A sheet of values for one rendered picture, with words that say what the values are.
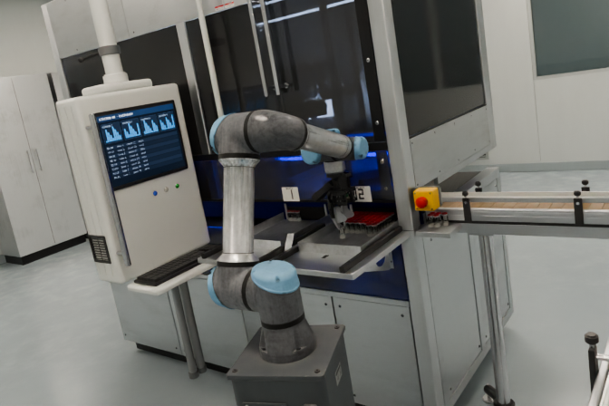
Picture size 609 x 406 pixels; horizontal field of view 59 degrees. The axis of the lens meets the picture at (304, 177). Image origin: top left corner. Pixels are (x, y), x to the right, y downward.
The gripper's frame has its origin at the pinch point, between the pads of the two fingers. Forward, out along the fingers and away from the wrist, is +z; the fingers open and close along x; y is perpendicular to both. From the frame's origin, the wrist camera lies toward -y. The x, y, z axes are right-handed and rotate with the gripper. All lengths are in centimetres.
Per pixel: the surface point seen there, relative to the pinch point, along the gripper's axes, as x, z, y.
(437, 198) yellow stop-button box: 13.8, -6.1, 33.0
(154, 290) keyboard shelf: -44, 13, -57
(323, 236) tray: -0.2, 4.6, -8.2
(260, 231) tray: 2.3, 5.0, -42.2
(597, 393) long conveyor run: -73, 0, 95
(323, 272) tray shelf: -29.0, 5.6, 11.8
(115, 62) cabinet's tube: -20, -73, -83
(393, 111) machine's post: 10.9, -38.4, 22.5
